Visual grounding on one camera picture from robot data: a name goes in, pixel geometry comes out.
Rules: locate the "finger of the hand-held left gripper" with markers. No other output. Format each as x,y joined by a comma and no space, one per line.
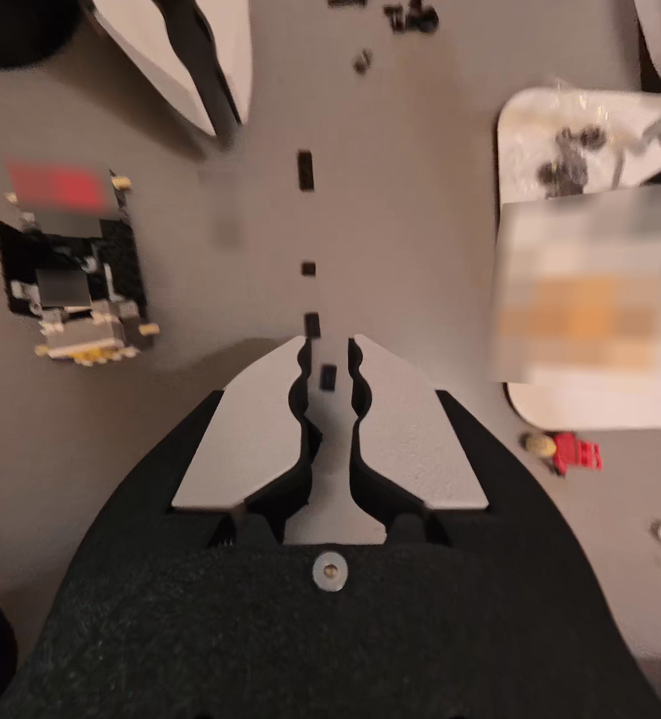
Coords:
145,39
232,50

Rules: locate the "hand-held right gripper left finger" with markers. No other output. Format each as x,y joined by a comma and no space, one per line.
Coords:
252,444

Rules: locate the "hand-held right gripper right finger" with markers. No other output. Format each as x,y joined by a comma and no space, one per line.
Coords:
414,444

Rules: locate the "long black brick pin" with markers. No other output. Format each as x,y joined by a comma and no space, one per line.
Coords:
347,3

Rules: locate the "partly built brick car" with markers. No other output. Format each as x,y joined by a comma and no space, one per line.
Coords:
120,255

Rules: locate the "small dark grey round piece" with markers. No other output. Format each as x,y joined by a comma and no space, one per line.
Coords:
362,62

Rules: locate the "black lego plate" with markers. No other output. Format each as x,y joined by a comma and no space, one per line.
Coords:
306,171

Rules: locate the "small red brick assembly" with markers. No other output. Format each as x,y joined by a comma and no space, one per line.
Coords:
575,452

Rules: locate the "white wooden book stand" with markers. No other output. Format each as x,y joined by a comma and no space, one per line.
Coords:
589,404

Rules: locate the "cluster of black clips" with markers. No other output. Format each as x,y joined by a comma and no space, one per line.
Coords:
414,19

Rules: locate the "clear bag of black parts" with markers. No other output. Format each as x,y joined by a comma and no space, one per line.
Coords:
566,163

